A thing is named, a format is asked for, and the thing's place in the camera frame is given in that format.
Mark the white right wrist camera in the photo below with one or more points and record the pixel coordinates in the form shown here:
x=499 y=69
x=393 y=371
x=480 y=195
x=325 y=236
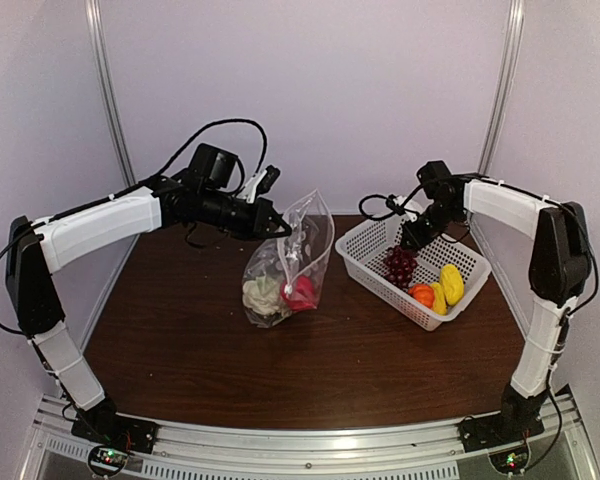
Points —
x=398 y=206

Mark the right round circuit board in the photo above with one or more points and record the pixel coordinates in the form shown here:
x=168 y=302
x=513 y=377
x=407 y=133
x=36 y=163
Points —
x=510 y=461

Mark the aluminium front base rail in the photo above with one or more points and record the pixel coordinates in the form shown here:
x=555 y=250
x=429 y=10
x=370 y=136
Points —
x=431 y=450

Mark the white perforated plastic basket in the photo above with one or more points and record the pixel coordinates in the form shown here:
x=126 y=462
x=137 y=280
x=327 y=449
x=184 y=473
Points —
x=365 y=251

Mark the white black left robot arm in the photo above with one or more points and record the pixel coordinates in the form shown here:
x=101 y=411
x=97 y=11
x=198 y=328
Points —
x=196 y=195

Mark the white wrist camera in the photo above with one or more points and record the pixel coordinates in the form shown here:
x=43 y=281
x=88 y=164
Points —
x=398 y=206
x=259 y=184

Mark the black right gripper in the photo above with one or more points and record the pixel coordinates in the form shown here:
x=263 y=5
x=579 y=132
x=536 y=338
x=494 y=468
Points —
x=419 y=238

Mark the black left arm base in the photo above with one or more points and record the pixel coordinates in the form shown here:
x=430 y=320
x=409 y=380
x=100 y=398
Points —
x=103 y=424

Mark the right aluminium frame post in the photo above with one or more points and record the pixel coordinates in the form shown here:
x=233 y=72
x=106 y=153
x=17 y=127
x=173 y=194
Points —
x=509 y=59

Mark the left round circuit board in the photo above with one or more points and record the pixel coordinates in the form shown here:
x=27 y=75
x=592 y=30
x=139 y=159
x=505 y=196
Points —
x=106 y=461

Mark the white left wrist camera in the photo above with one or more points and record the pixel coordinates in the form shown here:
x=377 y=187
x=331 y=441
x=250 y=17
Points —
x=259 y=184

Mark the yellow toy banana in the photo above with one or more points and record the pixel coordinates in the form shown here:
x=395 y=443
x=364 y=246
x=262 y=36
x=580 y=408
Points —
x=439 y=305

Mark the clear zip top bag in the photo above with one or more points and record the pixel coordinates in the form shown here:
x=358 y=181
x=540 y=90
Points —
x=305 y=252

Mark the white toy cauliflower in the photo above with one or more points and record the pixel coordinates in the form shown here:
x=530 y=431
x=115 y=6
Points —
x=262 y=301

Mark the orange toy pumpkin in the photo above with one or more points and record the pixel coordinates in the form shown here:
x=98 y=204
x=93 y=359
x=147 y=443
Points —
x=424 y=294

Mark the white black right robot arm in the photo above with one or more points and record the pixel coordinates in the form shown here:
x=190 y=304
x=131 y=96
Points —
x=561 y=261

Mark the dark red toy grapes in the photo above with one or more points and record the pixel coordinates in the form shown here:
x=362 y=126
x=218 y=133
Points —
x=400 y=266

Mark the red toy bell pepper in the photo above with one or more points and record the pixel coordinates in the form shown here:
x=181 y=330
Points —
x=300 y=296

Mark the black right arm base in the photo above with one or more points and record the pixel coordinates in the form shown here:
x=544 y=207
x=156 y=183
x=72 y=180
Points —
x=519 y=416

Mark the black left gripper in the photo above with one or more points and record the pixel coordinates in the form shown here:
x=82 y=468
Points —
x=256 y=227

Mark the left aluminium frame post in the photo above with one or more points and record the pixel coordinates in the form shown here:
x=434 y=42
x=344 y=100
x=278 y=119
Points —
x=96 y=31

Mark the yellow toy pepper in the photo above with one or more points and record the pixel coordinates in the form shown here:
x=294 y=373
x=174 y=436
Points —
x=452 y=284

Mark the aluminium frame post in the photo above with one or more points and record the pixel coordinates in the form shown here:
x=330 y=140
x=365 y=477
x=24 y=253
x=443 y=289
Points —
x=96 y=31
x=509 y=59

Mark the round circuit board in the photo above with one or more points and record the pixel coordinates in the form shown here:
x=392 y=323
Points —
x=106 y=461
x=510 y=461

